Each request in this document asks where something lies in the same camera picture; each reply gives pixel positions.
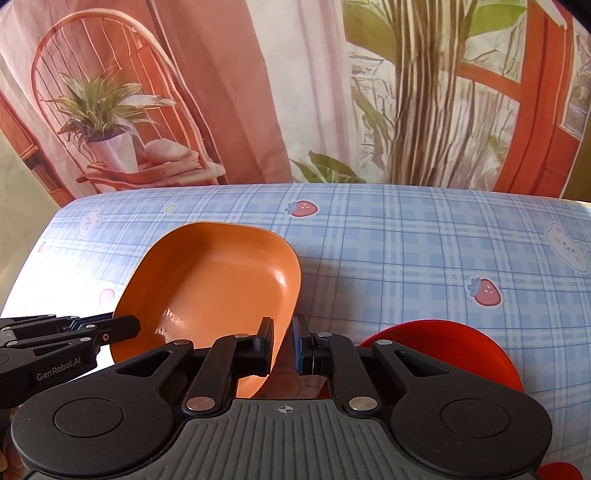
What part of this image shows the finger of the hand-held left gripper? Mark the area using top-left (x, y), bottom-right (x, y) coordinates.
top-left (0, 315), bottom-right (141, 361)
top-left (0, 313), bottom-right (114, 341)

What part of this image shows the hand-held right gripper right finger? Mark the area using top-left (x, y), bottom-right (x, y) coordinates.
top-left (293, 315), bottom-right (463, 415)

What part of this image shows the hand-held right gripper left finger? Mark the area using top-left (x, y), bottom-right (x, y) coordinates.
top-left (115, 316), bottom-right (276, 415)

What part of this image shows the orange plate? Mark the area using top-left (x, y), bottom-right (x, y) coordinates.
top-left (109, 222), bottom-right (303, 400)

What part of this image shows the red plate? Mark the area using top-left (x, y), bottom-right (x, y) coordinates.
top-left (358, 319), bottom-right (525, 398)

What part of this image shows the blue plaid tablecloth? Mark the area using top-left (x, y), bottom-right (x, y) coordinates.
top-left (0, 183), bottom-right (591, 480)

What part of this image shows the printed backdrop cloth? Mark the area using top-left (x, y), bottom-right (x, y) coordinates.
top-left (0, 0), bottom-right (591, 206)

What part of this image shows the small red dish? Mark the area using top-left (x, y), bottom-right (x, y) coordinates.
top-left (537, 463), bottom-right (585, 480)

